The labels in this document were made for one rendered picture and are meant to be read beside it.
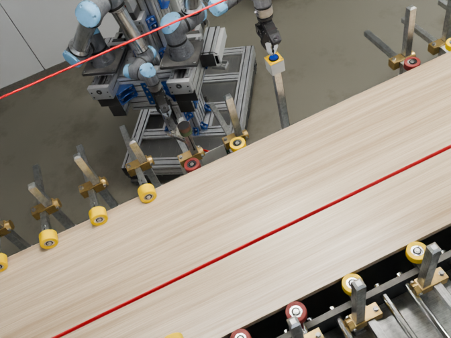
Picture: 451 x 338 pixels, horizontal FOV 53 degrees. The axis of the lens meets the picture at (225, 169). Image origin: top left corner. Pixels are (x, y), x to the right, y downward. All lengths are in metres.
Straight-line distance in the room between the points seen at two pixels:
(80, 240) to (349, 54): 2.73
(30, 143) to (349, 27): 3.00
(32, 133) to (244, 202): 2.78
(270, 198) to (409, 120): 0.76
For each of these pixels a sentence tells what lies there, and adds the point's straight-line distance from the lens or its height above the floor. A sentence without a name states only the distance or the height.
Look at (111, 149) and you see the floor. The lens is 3.87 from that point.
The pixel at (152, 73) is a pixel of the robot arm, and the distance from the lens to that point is 2.45.
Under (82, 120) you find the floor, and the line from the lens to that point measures 4.27.
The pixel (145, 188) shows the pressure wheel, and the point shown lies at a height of 0.98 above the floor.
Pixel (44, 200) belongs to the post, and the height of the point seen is 1.02.
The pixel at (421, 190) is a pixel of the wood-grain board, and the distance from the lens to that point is 2.07.
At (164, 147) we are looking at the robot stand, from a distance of 3.38.
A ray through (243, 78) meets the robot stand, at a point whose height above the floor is 0.23.
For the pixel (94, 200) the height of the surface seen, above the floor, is 0.96.
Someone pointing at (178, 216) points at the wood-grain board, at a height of 0.90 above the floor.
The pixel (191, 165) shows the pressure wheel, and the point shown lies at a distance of 2.26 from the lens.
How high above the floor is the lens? 2.59
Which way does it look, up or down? 50 degrees down
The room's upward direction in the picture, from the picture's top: 20 degrees counter-clockwise
